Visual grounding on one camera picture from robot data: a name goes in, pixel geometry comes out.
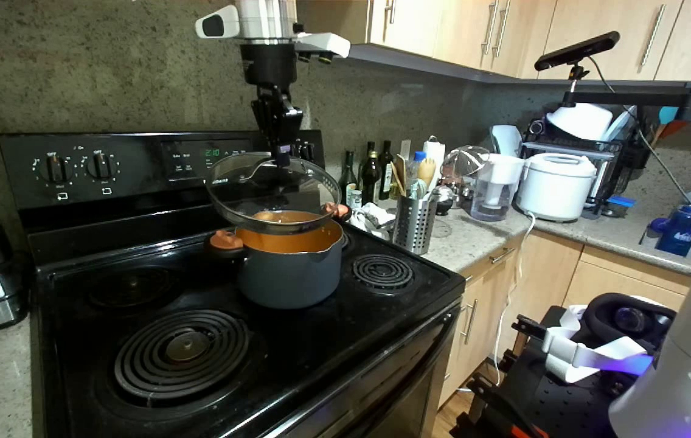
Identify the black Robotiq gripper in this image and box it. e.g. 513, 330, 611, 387
238, 40, 310, 169

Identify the glass lid with metal handle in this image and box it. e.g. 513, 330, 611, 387
204, 148, 344, 237

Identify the grey pot with orange interior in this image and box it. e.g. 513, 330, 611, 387
206, 203, 352, 311

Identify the black electric stove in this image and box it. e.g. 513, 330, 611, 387
0, 126, 468, 438

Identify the dark glass bottle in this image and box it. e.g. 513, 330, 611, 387
378, 140, 397, 203
357, 141, 382, 206
335, 148, 361, 206

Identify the white crumpled paper towel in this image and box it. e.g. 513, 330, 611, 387
352, 203, 401, 244

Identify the perforated metal utensil holder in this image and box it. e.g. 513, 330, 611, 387
391, 187, 442, 259

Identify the white plastic bottle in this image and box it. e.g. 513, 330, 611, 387
420, 134, 450, 193

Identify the small black coil burner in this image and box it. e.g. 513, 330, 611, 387
86, 265, 186, 314
350, 251, 417, 293

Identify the clear glass jar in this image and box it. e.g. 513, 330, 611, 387
441, 145, 493, 203

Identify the white water filter pitcher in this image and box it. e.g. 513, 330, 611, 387
468, 153, 526, 225

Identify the large black coil burner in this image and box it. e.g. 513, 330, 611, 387
111, 307, 255, 405

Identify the pale blue jug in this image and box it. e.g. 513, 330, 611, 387
489, 122, 526, 162

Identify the light wood upper cabinet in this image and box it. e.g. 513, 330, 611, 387
304, 0, 691, 84

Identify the light wood cabinet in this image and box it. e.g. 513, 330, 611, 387
439, 229, 691, 409
304, 0, 691, 84

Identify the white rice cooker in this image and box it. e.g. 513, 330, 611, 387
513, 151, 598, 225

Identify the light wood lower cabinet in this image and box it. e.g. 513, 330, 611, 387
439, 229, 691, 409

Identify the white plate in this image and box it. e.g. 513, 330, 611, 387
546, 103, 616, 146

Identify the black dish rack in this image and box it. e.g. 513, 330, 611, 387
518, 100, 649, 219

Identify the black robot cart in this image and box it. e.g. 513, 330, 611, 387
450, 303, 689, 438

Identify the white VR headset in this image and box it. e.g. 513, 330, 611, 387
538, 289, 677, 387

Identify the blue plastic bottle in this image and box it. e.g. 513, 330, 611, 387
644, 203, 691, 259

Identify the black oven door handle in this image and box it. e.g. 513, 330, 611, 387
255, 299, 462, 438

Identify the black camera tripod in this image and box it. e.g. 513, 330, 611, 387
563, 61, 593, 108

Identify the black stereo camera bar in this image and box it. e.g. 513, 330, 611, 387
534, 29, 622, 74

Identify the thin black camera cable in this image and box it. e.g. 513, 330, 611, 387
587, 57, 691, 206

